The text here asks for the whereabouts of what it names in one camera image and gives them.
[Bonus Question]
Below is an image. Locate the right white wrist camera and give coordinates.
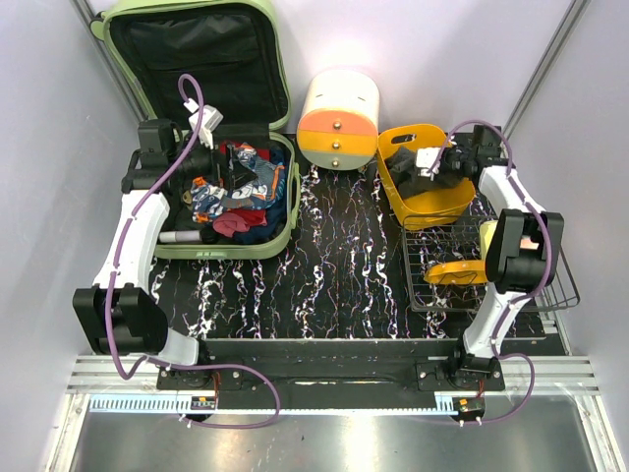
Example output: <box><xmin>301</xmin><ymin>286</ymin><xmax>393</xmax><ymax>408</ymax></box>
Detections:
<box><xmin>415</xmin><ymin>147</ymin><xmax>442</xmax><ymax>180</ymax></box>

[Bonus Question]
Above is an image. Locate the white cylindrical bottle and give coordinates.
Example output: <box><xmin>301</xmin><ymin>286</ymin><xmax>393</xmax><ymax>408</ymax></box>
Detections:
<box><xmin>158</xmin><ymin>230</ymin><xmax>202</xmax><ymax>244</ymax></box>

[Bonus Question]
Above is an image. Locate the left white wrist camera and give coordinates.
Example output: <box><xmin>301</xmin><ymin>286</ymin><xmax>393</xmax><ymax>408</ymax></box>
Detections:
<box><xmin>184</xmin><ymin>98</ymin><xmax>223</xmax><ymax>148</ymax></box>

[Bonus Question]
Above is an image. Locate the green hard-shell suitcase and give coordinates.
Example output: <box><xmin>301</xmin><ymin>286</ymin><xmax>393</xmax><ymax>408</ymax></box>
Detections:
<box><xmin>89</xmin><ymin>1</ymin><xmax>300</xmax><ymax>260</ymax></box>

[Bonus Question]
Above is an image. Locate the orange plastic basket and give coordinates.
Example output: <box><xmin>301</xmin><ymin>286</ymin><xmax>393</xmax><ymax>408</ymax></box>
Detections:
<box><xmin>376</xmin><ymin>124</ymin><xmax>476</xmax><ymax>231</ymax></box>

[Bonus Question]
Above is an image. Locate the blue orange patterned garment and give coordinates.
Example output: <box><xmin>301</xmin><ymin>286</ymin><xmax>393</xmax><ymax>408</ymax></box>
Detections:
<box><xmin>190</xmin><ymin>148</ymin><xmax>287</xmax><ymax>224</ymax></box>

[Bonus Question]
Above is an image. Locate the grey dotted cloth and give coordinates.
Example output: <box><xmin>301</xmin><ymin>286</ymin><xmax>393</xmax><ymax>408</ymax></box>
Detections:
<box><xmin>385</xmin><ymin>146</ymin><xmax>463</xmax><ymax>200</ymax></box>

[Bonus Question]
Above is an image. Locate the yellow plate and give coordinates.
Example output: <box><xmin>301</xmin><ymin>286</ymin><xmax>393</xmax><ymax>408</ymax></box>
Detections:
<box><xmin>424</xmin><ymin>260</ymin><xmax>487</xmax><ymax>285</ymax></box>

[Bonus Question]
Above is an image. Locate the black wire rack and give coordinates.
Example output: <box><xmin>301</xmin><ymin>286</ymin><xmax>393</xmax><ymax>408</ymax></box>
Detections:
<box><xmin>402</xmin><ymin>210</ymin><xmax>581</xmax><ymax>313</ymax></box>

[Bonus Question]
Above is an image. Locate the red garment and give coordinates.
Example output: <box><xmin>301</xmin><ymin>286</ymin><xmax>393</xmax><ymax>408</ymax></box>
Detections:
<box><xmin>212</xmin><ymin>209</ymin><xmax>267</xmax><ymax>238</ymax></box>

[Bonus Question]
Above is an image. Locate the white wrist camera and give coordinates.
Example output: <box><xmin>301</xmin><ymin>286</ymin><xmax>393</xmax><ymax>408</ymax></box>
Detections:
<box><xmin>415</xmin><ymin>147</ymin><xmax>442</xmax><ymax>180</ymax></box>
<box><xmin>184</xmin><ymin>98</ymin><xmax>223</xmax><ymax>148</ymax></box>

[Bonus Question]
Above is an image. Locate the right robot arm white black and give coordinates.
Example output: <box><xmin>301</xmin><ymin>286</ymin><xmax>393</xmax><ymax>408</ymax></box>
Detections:
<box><xmin>431</xmin><ymin>119</ymin><xmax>564</xmax><ymax>390</ymax></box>

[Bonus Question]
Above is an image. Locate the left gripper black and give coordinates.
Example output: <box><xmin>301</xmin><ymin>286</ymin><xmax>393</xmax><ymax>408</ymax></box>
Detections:
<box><xmin>169</xmin><ymin>128</ymin><xmax>257</xmax><ymax>192</ymax></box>

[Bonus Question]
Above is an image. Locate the pink white cup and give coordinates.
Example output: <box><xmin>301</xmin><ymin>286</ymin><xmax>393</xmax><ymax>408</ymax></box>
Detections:
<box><xmin>520</xmin><ymin>236</ymin><xmax>540</xmax><ymax>251</ymax></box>

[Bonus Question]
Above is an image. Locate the white cylindrical drawer cabinet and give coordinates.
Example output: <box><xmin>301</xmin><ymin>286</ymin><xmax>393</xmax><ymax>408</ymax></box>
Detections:
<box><xmin>297</xmin><ymin>69</ymin><xmax>380</xmax><ymax>171</ymax></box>

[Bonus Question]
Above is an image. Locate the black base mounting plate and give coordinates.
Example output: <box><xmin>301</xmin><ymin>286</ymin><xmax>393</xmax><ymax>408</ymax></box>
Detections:
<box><xmin>156</xmin><ymin>356</ymin><xmax>505</xmax><ymax>392</ymax></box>

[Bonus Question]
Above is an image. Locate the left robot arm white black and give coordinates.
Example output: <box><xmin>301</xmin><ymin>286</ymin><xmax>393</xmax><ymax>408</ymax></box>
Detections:
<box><xmin>73</xmin><ymin>116</ymin><xmax>220</xmax><ymax>389</ymax></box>

